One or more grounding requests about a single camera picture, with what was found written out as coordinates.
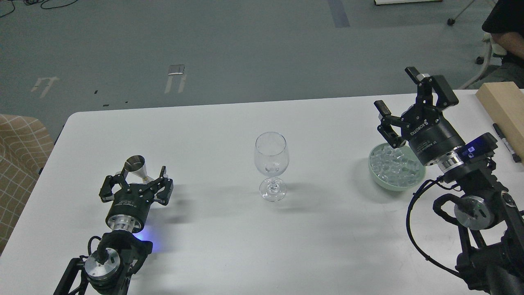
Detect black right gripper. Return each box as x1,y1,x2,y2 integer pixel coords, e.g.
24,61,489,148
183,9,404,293
374,67,465,166

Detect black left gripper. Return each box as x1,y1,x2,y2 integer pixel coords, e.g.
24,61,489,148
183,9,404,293
99,166,174,234

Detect steel double jigger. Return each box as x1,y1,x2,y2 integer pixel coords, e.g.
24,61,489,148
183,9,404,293
124,155,154,184

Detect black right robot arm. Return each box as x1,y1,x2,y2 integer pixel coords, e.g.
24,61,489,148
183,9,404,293
374,66,524,295

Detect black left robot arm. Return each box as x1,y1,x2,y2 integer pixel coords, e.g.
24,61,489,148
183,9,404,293
54,165,174,295

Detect green bowl of ice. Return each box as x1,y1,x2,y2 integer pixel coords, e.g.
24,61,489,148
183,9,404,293
368,143,426,192

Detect clear wine glass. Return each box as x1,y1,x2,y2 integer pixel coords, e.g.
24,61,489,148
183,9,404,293
254,132,289,202

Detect light wooden block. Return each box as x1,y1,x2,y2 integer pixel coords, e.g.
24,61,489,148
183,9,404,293
475,82,524,157

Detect white office chair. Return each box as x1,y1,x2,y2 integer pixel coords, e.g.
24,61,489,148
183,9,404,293
447,0,508,89

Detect black marker pen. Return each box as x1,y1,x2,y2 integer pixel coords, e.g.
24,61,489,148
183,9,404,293
492,123,522,163

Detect beige checkered chair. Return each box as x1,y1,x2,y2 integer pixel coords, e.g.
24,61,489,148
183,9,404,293
0,114,54,252

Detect seated person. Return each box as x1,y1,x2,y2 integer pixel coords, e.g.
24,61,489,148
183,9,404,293
468,0,524,89

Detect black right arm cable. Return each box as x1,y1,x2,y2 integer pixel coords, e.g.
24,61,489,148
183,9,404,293
406,176,463,277

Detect black floor cables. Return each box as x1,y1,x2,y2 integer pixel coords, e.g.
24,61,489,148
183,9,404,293
0,0,78,18

